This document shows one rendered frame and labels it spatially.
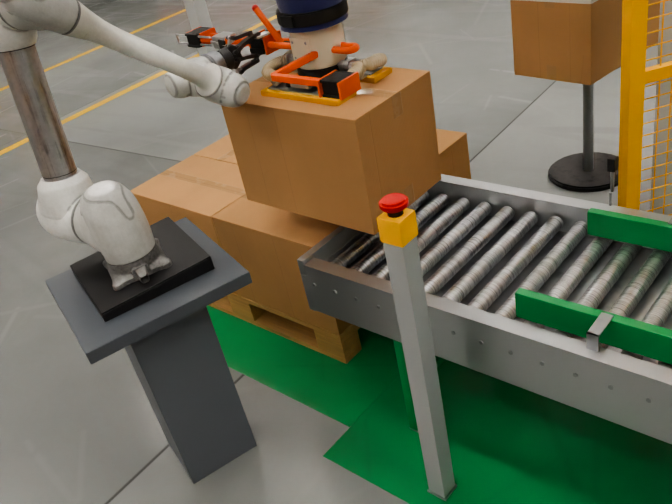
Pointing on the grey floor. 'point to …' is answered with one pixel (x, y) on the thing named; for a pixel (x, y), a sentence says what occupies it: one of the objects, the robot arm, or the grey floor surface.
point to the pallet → (293, 328)
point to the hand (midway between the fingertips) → (262, 41)
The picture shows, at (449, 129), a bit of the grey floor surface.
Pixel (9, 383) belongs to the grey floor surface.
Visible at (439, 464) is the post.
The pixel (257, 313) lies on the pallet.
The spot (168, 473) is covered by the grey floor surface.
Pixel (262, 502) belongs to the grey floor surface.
